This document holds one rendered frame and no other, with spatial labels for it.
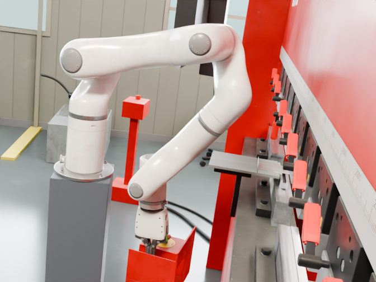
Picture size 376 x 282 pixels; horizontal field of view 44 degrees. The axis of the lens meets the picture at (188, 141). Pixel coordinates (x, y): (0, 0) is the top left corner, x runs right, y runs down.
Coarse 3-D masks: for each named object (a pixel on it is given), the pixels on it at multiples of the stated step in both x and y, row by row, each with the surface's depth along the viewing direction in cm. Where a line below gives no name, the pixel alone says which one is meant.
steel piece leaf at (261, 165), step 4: (260, 164) 181; (264, 164) 182; (268, 164) 182; (272, 164) 183; (276, 164) 184; (260, 168) 177; (264, 168) 177; (268, 168) 178; (272, 168) 178; (276, 168) 179; (280, 168) 180; (280, 172) 175
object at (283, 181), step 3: (282, 165) 187; (282, 174) 177; (285, 174) 175; (279, 177) 173; (282, 177) 171; (285, 177) 172; (279, 180) 172; (282, 180) 168; (285, 180) 171; (288, 180) 169; (279, 183) 170; (282, 183) 169; (285, 183) 168; (288, 183) 168; (279, 186) 169; (282, 186) 169; (285, 186) 169
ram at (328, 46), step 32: (320, 0) 122; (352, 0) 80; (288, 32) 216; (320, 32) 112; (352, 32) 75; (320, 64) 104; (352, 64) 71; (320, 96) 96; (352, 96) 68; (352, 128) 65; (352, 192) 59
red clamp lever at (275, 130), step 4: (276, 112) 158; (276, 116) 159; (276, 120) 159; (272, 124) 160; (272, 128) 160; (276, 128) 159; (272, 132) 160; (276, 132) 160; (272, 136) 160; (276, 136) 160
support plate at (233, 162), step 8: (216, 152) 189; (216, 160) 180; (224, 160) 181; (232, 160) 182; (240, 160) 184; (248, 160) 185; (256, 160) 186; (264, 160) 188; (224, 168) 174; (232, 168) 173; (240, 168) 174; (248, 168) 175; (256, 168) 177; (264, 176) 172; (272, 176) 172
